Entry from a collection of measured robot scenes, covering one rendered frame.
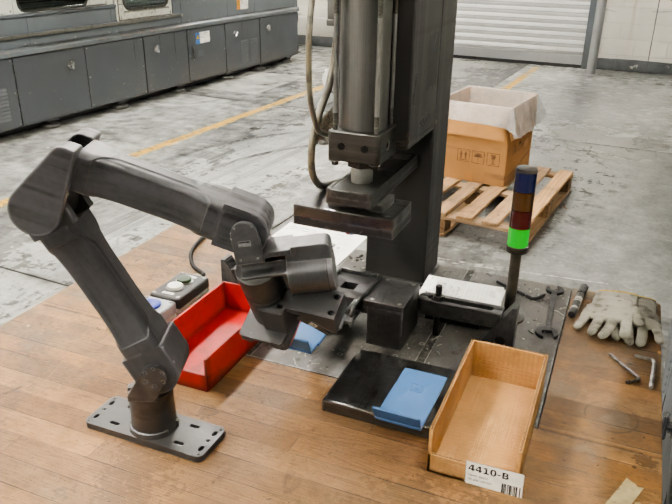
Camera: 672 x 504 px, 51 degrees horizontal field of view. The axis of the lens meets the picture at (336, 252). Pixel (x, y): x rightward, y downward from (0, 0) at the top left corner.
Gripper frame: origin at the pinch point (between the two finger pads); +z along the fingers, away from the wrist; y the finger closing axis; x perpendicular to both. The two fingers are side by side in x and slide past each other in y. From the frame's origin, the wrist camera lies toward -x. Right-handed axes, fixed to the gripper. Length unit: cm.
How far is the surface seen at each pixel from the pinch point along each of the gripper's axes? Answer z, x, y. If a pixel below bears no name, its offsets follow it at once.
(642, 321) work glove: 26, -52, 33
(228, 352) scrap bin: 7.7, 11.6, -1.1
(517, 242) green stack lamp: 13.1, -28.3, 35.5
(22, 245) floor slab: 191, 241, 104
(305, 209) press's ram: -0.6, 5.9, 24.0
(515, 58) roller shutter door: 572, 79, 762
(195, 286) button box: 19.1, 29.7, 15.2
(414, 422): 2.9, -21.5, -6.0
